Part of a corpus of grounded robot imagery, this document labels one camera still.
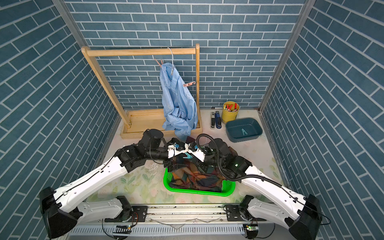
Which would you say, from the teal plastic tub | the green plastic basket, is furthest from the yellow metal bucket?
the green plastic basket

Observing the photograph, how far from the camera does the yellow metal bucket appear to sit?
1.05 m

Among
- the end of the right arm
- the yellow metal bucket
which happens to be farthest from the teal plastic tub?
the end of the right arm
